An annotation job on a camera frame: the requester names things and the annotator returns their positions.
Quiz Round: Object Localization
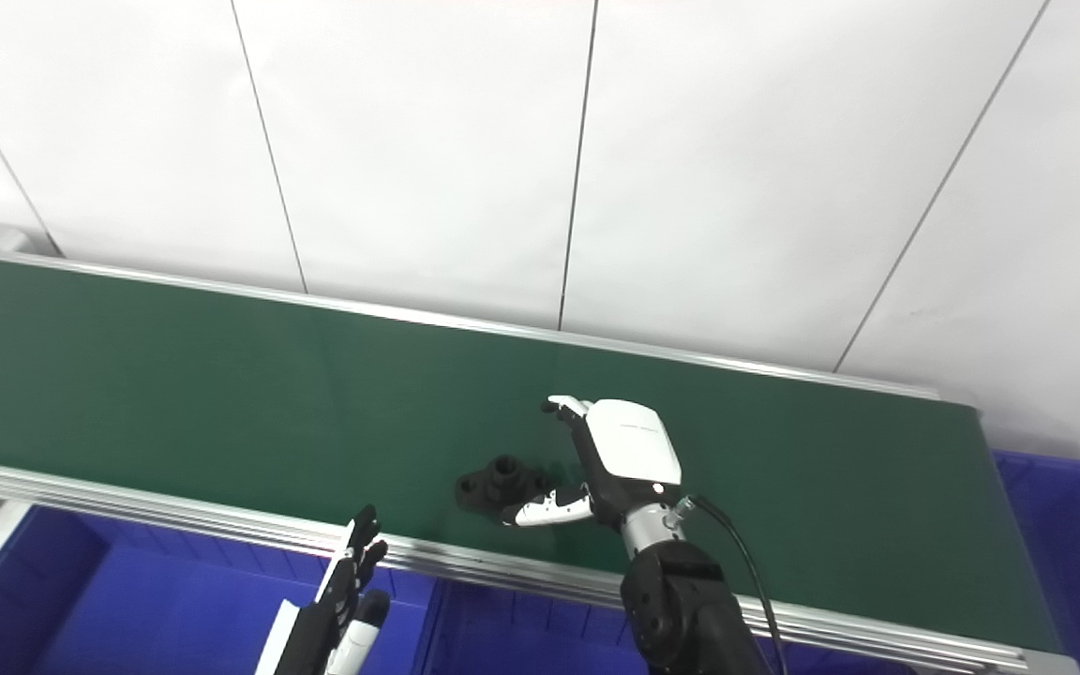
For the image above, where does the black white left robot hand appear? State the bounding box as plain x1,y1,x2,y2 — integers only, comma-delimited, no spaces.
254,505,391,675

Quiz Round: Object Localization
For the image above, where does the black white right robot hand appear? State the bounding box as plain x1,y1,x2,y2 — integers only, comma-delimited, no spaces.
502,395,683,530

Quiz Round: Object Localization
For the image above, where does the black mechanical bracket part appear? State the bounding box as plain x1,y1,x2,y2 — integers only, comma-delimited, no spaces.
455,455,560,517

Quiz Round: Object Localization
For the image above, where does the green conveyor belt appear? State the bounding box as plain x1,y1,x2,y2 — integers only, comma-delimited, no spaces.
0,217,1080,675
0,251,1062,653

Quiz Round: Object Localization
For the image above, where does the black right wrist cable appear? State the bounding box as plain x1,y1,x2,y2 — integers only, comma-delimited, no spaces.
683,494,790,675

